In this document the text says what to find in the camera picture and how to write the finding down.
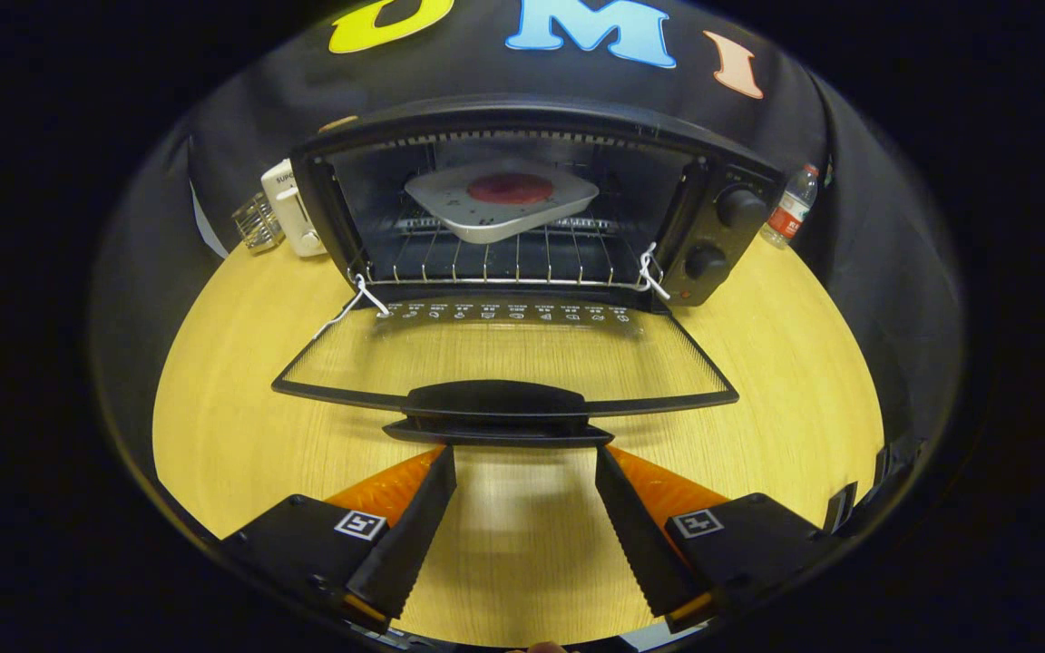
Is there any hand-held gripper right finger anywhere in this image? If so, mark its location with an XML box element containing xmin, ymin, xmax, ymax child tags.
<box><xmin>593</xmin><ymin>443</ymin><xmax>836</xmax><ymax>634</ymax></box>

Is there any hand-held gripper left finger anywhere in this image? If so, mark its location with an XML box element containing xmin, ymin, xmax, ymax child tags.
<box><xmin>219</xmin><ymin>443</ymin><xmax>458</xmax><ymax>634</ymax></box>

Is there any black toaster oven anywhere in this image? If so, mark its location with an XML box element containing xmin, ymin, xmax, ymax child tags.
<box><xmin>270</xmin><ymin>93</ymin><xmax>786</xmax><ymax>447</ymax></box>

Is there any white square plate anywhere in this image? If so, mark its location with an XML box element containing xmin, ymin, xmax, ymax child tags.
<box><xmin>404</xmin><ymin>161</ymin><xmax>601</xmax><ymax>245</ymax></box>

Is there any round pink ham slice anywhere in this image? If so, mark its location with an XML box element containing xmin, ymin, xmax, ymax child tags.
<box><xmin>467</xmin><ymin>173</ymin><xmax>554</xmax><ymax>205</ymax></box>

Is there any white pop-up toaster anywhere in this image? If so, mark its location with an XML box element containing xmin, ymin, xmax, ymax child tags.
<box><xmin>260</xmin><ymin>160</ymin><xmax>328</xmax><ymax>258</ymax></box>

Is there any red label water bottle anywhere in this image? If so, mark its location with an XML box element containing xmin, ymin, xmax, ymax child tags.
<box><xmin>760</xmin><ymin>163</ymin><xmax>821</xmax><ymax>249</ymax></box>

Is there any white cord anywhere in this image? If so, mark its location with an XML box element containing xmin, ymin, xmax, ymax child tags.
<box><xmin>312</xmin><ymin>272</ymin><xmax>392</xmax><ymax>342</ymax></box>
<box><xmin>637</xmin><ymin>241</ymin><xmax>671</xmax><ymax>301</ymax></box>

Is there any wire mesh utensil holder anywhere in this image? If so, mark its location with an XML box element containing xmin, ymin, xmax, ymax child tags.
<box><xmin>230</xmin><ymin>191</ymin><xmax>286</xmax><ymax>252</ymax></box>

